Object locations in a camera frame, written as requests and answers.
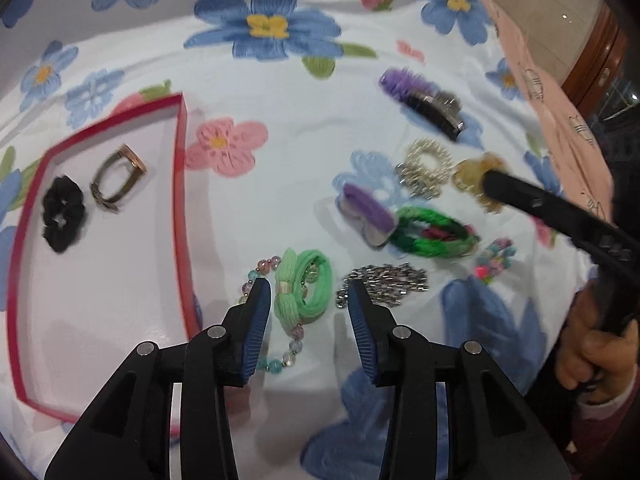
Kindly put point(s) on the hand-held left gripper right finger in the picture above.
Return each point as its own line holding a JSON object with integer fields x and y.
{"x": 360, "y": 330}

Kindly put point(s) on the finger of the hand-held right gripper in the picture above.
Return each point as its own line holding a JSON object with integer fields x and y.
{"x": 535, "y": 202}

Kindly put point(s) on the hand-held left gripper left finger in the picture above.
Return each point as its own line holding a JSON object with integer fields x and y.
{"x": 255, "y": 330}

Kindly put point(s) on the yellow flower hair clip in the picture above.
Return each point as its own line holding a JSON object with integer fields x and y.
{"x": 467, "y": 175}

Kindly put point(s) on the purple fuzzy hair claw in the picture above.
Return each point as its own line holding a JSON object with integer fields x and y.
{"x": 430, "y": 102}

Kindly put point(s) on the red shallow box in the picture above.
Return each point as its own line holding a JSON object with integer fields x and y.
{"x": 125, "y": 260}

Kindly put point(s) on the person's right forearm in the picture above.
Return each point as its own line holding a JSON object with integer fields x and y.
{"x": 610, "y": 425}

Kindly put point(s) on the person's right hand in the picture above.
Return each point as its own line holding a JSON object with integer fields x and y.
{"x": 580, "y": 350}

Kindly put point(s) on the pink printed cloth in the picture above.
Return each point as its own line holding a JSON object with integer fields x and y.
{"x": 545, "y": 95}

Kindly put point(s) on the wooden furniture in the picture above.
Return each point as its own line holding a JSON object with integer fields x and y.
{"x": 600, "y": 60}

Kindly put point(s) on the white floral bedsheet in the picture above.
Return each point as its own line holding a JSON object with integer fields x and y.
{"x": 300, "y": 160}

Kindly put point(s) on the black scrunchie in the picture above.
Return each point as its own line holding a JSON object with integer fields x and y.
{"x": 50, "y": 200}

